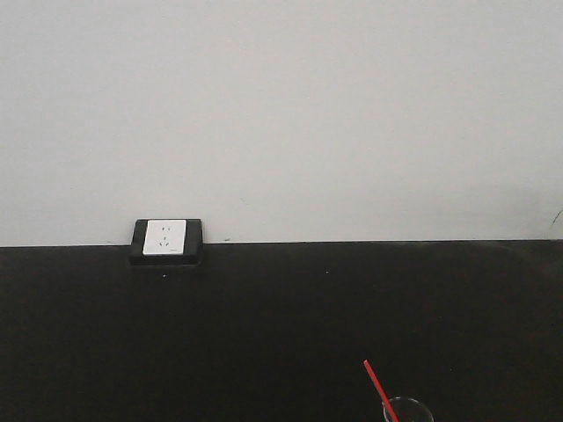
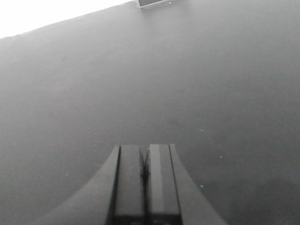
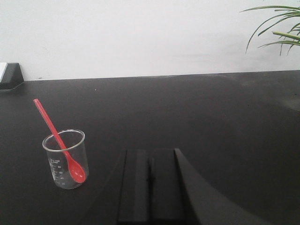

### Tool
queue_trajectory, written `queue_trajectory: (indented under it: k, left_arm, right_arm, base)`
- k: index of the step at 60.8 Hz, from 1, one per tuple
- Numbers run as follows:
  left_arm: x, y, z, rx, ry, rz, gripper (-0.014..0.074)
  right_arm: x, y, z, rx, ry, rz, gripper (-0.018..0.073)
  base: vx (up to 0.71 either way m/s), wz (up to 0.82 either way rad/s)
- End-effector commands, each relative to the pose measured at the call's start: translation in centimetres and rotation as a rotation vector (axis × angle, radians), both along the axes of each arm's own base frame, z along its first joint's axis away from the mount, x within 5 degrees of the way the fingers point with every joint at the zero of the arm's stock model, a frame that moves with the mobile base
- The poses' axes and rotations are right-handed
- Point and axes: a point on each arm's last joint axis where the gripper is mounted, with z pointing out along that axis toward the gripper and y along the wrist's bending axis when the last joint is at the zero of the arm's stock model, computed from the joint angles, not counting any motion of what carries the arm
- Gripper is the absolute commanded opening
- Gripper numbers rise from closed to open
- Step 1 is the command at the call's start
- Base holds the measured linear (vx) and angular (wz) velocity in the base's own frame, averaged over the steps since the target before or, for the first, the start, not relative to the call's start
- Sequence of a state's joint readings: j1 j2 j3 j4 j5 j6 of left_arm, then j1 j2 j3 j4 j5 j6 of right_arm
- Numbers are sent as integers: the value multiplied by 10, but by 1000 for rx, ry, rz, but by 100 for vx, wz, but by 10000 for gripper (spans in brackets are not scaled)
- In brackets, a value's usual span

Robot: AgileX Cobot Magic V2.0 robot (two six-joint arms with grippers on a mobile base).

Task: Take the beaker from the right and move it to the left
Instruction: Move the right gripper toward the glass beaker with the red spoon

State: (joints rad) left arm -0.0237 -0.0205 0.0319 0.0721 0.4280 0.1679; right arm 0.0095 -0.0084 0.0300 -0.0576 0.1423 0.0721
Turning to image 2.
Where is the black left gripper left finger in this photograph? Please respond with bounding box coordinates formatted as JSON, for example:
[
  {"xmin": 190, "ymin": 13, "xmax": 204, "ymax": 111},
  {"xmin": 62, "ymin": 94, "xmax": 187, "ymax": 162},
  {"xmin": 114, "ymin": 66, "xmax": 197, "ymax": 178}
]
[{"xmin": 37, "ymin": 145, "xmax": 144, "ymax": 225}]

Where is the black white wall socket box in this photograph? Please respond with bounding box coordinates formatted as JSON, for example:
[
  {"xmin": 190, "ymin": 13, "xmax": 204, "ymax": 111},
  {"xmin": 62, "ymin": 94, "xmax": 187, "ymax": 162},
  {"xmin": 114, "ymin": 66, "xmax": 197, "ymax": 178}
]
[{"xmin": 136, "ymin": 0, "xmax": 176, "ymax": 8}]

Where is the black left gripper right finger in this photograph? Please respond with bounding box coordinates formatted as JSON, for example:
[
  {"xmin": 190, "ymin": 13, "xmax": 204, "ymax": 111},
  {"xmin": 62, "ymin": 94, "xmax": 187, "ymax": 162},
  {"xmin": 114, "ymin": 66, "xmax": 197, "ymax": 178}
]
[{"xmin": 145, "ymin": 144, "xmax": 226, "ymax": 225}]

